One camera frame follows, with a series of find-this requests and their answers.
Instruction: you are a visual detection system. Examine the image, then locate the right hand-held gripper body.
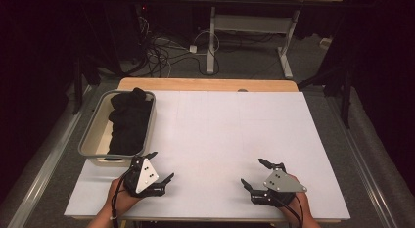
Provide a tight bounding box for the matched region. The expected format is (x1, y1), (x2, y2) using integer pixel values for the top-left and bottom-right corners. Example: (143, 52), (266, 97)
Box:
(250, 162), (308, 208)

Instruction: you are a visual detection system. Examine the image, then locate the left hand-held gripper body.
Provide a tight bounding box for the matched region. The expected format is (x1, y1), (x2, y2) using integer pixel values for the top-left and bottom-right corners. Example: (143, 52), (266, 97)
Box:
(122, 155), (166, 199)

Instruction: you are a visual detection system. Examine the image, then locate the black garment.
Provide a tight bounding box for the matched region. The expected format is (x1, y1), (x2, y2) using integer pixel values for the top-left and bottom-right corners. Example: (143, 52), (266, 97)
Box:
(106, 87), (154, 161)

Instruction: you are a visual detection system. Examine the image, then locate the translucent plastic bin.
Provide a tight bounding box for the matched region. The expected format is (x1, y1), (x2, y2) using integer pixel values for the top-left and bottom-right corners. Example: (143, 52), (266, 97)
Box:
(77, 89), (158, 167)

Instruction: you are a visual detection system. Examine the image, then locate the person's right hand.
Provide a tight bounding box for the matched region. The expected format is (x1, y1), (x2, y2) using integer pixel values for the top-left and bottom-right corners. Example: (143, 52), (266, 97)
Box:
(277, 173), (311, 223)

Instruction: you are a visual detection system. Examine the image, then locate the person's left hand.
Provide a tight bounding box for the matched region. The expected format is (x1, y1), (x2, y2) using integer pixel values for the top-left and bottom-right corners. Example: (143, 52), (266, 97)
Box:
(107, 176), (145, 220)

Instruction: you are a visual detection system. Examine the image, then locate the white table mat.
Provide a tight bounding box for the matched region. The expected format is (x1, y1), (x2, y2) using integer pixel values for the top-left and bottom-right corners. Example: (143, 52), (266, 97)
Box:
(64, 89), (351, 221)

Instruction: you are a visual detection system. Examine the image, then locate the wooden table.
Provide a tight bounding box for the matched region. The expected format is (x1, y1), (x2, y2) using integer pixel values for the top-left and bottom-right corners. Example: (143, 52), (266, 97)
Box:
(70, 76), (343, 224)

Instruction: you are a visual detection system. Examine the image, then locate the black stand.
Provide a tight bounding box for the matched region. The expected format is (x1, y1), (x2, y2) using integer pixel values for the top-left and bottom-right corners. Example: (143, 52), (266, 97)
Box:
(297, 63), (356, 130)
(71, 51), (103, 116)

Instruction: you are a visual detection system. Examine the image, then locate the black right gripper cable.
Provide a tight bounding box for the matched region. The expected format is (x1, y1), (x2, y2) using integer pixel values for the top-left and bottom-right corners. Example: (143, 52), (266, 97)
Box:
(269, 196), (305, 228)

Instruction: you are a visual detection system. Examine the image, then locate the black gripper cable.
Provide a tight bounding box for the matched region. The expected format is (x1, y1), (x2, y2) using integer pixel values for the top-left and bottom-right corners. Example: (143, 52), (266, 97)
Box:
(111, 168), (134, 228)
(269, 196), (305, 228)

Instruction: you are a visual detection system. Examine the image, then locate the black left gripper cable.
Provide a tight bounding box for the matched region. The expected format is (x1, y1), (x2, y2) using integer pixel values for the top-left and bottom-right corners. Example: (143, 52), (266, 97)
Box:
(111, 168), (134, 228)

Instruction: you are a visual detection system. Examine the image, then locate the metal floor rail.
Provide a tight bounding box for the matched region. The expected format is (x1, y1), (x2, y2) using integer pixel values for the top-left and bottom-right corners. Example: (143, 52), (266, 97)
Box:
(326, 96), (399, 228)
(5, 85), (95, 228)

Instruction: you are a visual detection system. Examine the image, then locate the tangle of black cables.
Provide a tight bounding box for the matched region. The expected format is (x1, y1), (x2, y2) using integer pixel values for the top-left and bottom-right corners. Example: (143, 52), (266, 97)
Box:
(130, 14), (220, 79)

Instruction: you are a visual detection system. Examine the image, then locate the white cable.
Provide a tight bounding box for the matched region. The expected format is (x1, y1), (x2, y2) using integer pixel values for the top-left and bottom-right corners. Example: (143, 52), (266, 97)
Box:
(192, 29), (221, 57)

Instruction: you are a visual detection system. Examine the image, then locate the white frame desk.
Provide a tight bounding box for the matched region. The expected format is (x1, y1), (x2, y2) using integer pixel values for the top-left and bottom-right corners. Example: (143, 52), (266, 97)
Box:
(195, 0), (346, 80)

